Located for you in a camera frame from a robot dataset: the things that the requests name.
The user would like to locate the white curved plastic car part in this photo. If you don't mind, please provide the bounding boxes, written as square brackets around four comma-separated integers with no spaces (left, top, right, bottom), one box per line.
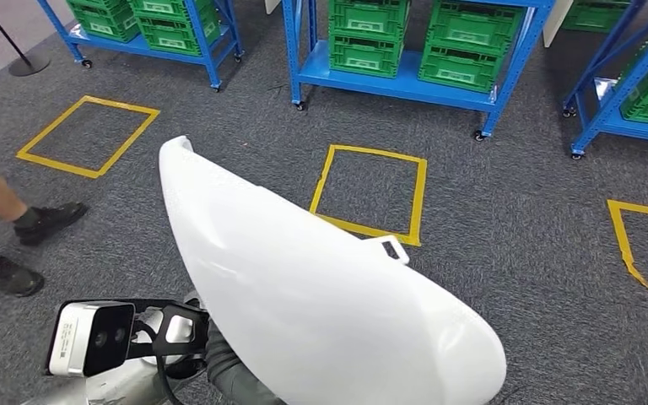
[158,135,509,405]

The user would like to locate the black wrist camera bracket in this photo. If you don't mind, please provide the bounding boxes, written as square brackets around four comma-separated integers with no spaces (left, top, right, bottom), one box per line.
[127,297,212,365]

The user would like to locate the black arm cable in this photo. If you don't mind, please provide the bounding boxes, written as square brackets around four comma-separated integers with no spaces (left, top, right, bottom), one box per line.
[133,319,188,405]

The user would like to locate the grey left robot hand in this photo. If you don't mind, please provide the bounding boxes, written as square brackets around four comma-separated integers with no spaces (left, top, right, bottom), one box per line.
[205,319,242,369]

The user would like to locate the black stanchion post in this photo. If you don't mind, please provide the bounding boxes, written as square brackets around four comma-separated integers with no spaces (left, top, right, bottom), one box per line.
[0,0,52,78]

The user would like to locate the yellow floor tape square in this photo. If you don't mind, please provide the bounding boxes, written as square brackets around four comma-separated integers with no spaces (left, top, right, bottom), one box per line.
[607,198,648,317]
[308,143,429,249]
[15,94,162,181]

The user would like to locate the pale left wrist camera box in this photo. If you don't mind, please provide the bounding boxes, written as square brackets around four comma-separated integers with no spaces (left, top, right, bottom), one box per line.
[46,300,138,379]

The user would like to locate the blue metal shelf rack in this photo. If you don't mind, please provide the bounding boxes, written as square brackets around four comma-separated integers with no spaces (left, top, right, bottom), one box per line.
[561,0,648,162]
[35,0,246,94]
[280,0,559,142]

